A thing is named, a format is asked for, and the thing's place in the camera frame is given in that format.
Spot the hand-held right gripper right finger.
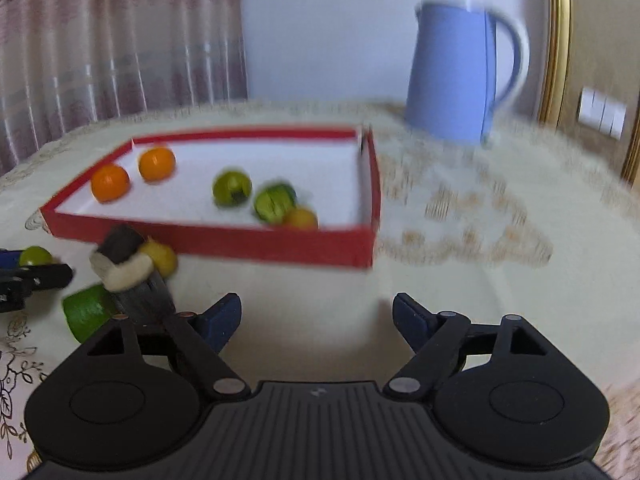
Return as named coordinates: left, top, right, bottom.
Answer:
left=382, top=292, right=561, bottom=403

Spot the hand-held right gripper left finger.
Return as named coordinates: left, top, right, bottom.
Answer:
left=75, top=291, right=251, bottom=403

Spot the green tangerine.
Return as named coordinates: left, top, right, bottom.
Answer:
left=212, top=170, right=252, bottom=208
left=19, top=246, right=53, bottom=267

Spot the red shallow cardboard box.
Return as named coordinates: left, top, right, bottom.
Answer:
left=40, top=126, right=382, bottom=269

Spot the small yellow kumquat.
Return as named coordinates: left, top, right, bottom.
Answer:
left=140, top=241, right=178, bottom=278

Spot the orange tangerine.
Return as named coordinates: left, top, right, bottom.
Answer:
left=91, top=165, right=131, bottom=204
left=138, top=146, right=177, bottom=183

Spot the small orange-brown kumquat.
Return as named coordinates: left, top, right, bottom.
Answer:
left=283, top=207, right=319, bottom=230

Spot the green cucumber end piece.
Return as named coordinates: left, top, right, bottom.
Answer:
left=253, top=182, right=297, bottom=225

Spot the beige embroidered tablecloth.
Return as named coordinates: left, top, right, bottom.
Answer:
left=0, top=100, right=640, bottom=480

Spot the pink patterned curtain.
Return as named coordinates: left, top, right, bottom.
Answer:
left=0, top=0, right=249, bottom=176

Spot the blue electric kettle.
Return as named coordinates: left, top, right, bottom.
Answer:
left=404, top=0, right=531, bottom=147

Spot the white wall switch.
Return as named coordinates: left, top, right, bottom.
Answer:
left=578, top=87, right=628, bottom=140

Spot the gold wall moulding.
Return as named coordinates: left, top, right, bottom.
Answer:
left=539, top=0, right=573, bottom=126

